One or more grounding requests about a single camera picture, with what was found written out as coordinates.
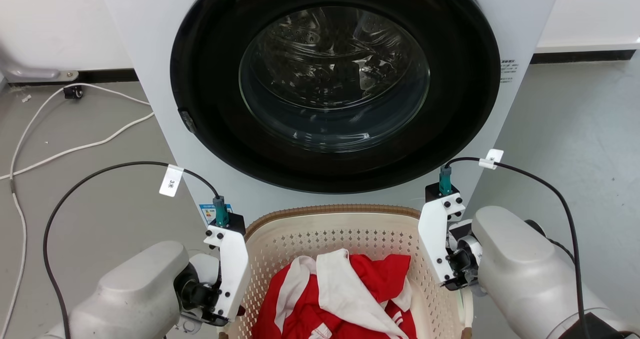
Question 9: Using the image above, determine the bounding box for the red and white garment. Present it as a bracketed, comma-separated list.
[251, 248, 418, 339]

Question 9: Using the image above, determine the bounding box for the black baseboard strip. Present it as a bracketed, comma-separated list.
[529, 50, 637, 65]
[7, 68, 139, 86]

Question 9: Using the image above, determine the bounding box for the white paper cable tag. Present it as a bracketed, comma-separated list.
[159, 164, 185, 198]
[478, 149, 504, 170]

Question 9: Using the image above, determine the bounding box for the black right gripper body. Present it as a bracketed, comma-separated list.
[444, 219, 484, 292]

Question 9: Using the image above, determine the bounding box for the printed text sticker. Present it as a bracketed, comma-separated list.
[499, 58, 519, 85]

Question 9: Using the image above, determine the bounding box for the blue energy label sticker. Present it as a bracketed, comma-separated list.
[199, 203, 234, 226]

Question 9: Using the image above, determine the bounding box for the black round washer door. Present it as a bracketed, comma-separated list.
[170, 0, 502, 195]

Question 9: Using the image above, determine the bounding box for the long white floor cable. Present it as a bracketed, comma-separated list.
[0, 83, 151, 338]

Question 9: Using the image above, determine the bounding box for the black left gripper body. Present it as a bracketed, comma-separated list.
[174, 253, 232, 328]

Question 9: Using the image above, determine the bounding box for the white front-load washing machine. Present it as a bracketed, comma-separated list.
[96, 0, 565, 228]

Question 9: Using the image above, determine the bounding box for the teal left cable plug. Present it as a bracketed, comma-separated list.
[212, 195, 230, 228]

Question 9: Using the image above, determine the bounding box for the cream perforated laundry basket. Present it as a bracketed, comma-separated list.
[218, 204, 474, 339]

